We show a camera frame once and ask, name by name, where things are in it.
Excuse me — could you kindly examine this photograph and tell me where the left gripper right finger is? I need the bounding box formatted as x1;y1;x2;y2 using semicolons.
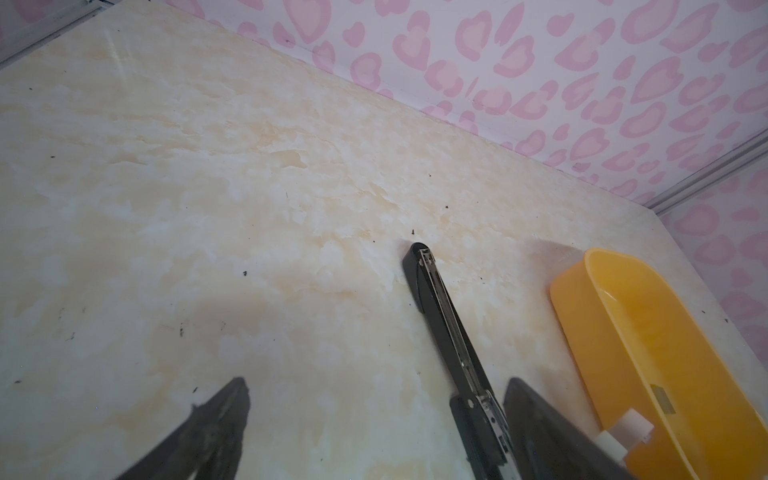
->
504;377;633;480

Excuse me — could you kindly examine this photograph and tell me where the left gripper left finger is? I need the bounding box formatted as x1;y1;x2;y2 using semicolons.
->
119;377;250;479

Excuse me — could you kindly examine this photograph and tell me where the staple strip in tray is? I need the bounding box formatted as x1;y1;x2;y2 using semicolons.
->
650;384;676;415

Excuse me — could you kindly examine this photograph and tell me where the yellow plastic tray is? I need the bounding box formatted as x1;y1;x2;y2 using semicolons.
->
549;248;767;479

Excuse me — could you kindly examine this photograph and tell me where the black stapler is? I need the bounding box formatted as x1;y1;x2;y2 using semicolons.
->
402;242;521;479

